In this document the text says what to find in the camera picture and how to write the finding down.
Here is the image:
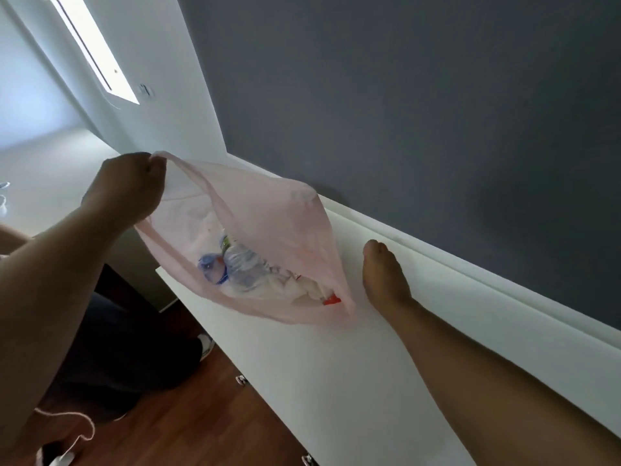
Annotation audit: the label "dark grey window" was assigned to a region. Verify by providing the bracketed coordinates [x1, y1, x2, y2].
[175, 0, 621, 331]

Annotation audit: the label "white tissues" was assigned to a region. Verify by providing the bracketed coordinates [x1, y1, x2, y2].
[228, 271, 331, 306]

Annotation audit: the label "person's black shorts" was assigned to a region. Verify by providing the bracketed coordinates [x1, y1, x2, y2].
[41, 264, 204, 425]

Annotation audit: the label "white cable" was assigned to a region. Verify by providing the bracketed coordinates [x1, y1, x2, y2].
[34, 407, 96, 466]

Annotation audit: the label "pink plastic bag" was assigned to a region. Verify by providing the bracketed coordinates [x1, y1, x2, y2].
[135, 151, 358, 327]

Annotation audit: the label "person's right hand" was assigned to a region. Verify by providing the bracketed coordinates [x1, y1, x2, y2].
[362, 239, 413, 316]

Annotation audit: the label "white cabinet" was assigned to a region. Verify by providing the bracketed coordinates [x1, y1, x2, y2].
[155, 208, 621, 466]

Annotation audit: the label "person's left forearm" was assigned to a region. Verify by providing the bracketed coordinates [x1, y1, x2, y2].
[0, 203, 122, 457]

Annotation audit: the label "person's right forearm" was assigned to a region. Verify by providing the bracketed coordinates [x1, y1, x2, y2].
[387, 298, 621, 466]

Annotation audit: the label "person's left hand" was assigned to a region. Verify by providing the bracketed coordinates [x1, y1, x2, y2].
[81, 151, 168, 234]

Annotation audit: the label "blue label water bottle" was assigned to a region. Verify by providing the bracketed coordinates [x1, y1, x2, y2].
[197, 232, 272, 293]

